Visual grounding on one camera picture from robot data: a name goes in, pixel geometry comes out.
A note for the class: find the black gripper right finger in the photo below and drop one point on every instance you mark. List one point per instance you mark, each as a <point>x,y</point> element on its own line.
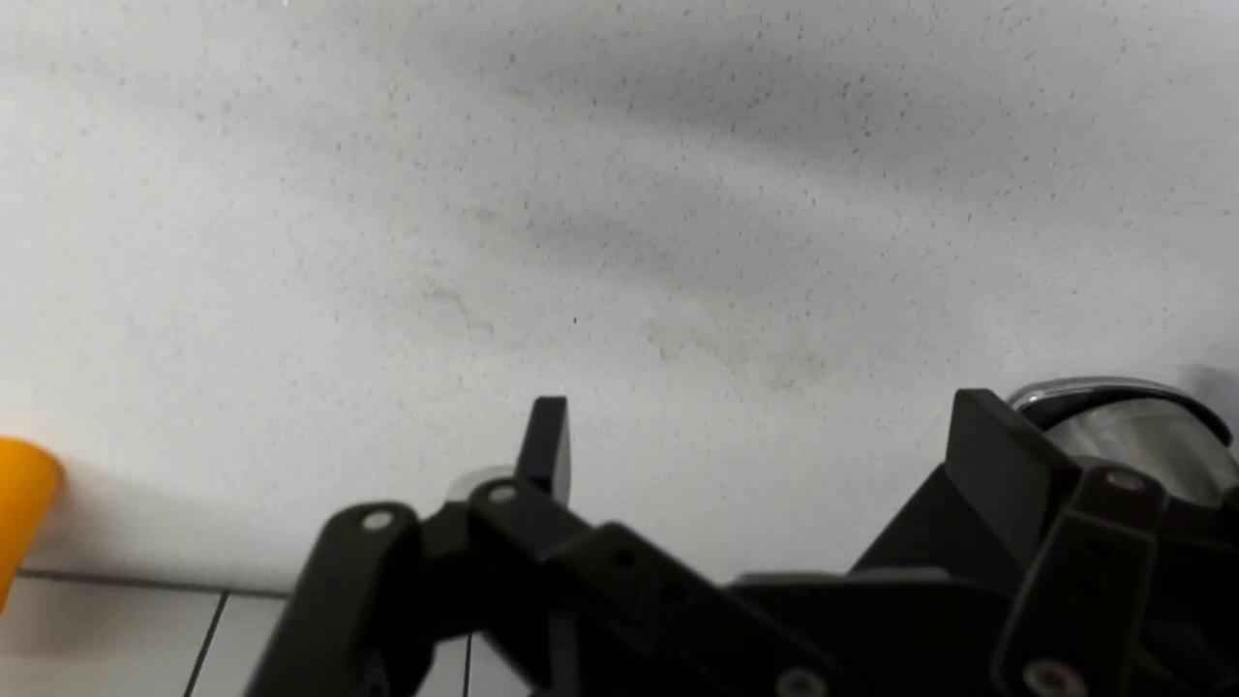
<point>1107,581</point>

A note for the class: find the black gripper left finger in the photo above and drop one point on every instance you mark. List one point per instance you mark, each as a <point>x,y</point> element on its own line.
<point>387,595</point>

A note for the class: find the steel coffee carafe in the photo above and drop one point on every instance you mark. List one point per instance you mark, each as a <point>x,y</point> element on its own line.
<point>1147,446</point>

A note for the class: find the orange plastic cup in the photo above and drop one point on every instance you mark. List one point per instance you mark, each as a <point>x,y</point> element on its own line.
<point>23,506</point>

